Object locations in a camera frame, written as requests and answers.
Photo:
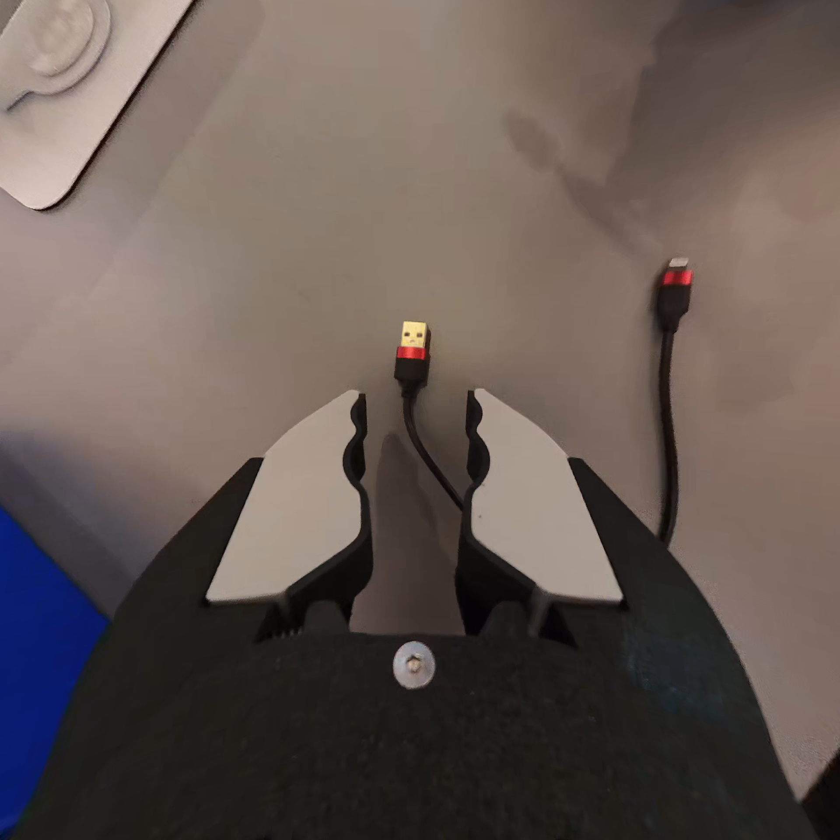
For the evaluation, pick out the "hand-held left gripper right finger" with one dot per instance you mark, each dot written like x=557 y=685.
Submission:
x=538 y=525

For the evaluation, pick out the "blue plastic bin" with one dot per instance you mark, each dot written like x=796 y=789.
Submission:
x=39 y=623

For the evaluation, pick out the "white board stand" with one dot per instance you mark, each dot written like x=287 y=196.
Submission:
x=98 y=118

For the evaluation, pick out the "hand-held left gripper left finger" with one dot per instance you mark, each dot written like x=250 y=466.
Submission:
x=295 y=518

